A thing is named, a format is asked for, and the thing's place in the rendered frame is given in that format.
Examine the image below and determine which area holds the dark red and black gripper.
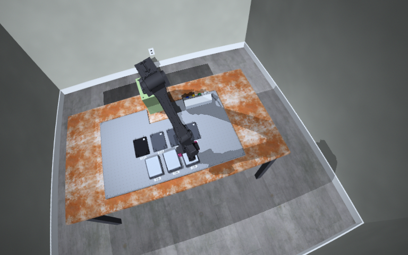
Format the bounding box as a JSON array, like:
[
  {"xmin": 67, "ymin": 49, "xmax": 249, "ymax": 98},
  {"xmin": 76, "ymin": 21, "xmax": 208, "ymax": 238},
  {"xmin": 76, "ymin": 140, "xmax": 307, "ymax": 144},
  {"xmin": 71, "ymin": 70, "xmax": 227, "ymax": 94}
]
[{"xmin": 176, "ymin": 140, "xmax": 200, "ymax": 157}]

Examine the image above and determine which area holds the grey button panel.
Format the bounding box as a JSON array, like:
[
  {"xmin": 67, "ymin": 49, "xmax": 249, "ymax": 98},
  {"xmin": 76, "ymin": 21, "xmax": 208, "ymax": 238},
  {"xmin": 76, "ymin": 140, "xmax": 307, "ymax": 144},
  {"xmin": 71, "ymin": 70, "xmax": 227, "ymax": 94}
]
[{"xmin": 183, "ymin": 91, "xmax": 221, "ymax": 109}]

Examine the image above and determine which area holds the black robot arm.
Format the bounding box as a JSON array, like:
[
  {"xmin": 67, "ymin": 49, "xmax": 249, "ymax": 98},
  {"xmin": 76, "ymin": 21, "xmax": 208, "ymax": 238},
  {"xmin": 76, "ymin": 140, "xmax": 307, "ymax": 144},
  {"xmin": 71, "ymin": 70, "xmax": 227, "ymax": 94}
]
[{"xmin": 134, "ymin": 57, "xmax": 199, "ymax": 162}]

